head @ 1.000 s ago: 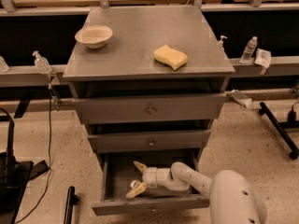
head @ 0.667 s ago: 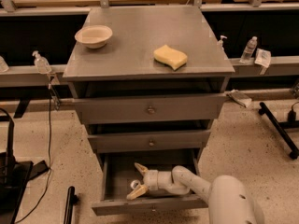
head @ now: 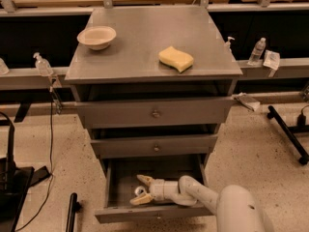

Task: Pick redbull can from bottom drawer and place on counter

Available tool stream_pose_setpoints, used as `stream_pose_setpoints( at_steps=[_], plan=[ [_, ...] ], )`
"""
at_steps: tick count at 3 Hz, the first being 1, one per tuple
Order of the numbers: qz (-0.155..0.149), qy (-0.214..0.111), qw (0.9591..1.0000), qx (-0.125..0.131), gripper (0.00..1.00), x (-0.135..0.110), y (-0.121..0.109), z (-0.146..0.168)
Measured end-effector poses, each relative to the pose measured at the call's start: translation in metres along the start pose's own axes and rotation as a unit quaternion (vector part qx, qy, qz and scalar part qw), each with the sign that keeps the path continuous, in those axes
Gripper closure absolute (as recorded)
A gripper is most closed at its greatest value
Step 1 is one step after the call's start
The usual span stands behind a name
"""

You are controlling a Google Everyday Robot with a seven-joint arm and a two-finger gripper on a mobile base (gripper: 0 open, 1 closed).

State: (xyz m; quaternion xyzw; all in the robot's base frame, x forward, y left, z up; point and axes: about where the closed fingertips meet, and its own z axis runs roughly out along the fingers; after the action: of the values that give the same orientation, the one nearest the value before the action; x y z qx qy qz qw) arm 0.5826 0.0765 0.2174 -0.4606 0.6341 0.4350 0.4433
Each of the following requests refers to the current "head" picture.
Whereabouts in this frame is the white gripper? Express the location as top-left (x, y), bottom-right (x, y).
top-left (130, 174), bottom-right (179, 206)

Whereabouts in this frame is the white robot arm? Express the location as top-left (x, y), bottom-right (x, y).
top-left (130, 175), bottom-right (274, 232)

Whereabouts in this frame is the grey bottom drawer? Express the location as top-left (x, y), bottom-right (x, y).
top-left (95, 155), bottom-right (211, 223)

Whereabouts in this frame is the grey drawer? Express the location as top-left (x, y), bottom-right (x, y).
top-left (76, 97), bottom-right (236, 129)
top-left (95, 155), bottom-right (211, 223)
top-left (91, 134), bottom-right (217, 159)

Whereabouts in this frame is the grey middle drawer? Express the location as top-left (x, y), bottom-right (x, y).
top-left (91, 134), bottom-right (217, 159)

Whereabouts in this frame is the grey drawer cabinet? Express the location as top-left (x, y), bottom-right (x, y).
top-left (64, 5), bottom-right (243, 166)

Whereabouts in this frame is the grey top drawer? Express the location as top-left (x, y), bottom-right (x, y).
top-left (76, 97), bottom-right (236, 129)

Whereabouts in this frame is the black bar on floor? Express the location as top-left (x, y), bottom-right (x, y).
top-left (66, 192), bottom-right (81, 232)

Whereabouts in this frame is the black monitor stand left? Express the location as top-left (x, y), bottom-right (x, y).
top-left (0, 112), bottom-right (51, 232)

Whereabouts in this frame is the yellow sponge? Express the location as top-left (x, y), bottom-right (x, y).
top-left (158, 46), bottom-right (194, 73)

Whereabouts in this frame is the folded grey cloth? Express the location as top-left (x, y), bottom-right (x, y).
top-left (234, 93), bottom-right (261, 111)

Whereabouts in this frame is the white bowl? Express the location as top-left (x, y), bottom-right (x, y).
top-left (77, 26), bottom-right (117, 50)

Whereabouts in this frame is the clear pump sanitizer bottle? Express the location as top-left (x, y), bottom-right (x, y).
top-left (33, 52), bottom-right (53, 76)

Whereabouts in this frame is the black stand base right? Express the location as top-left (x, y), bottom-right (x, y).
top-left (267, 105), bottom-right (309, 165)

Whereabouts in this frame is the small pump bottle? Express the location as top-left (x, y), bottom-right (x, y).
top-left (225, 36), bottom-right (235, 52)

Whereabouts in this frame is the white paper packet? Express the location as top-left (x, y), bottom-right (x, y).
top-left (263, 50), bottom-right (280, 70)

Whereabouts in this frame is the clear water bottle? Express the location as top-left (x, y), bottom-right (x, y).
top-left (248, 38), bottom-right (266, 65)

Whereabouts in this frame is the clear bottle far left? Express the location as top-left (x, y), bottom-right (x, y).
top-left (0, 58), bottom-right (10, 75)

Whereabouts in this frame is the black cable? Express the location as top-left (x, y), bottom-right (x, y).
top-left (14, 77), bottom-right (56, 232)

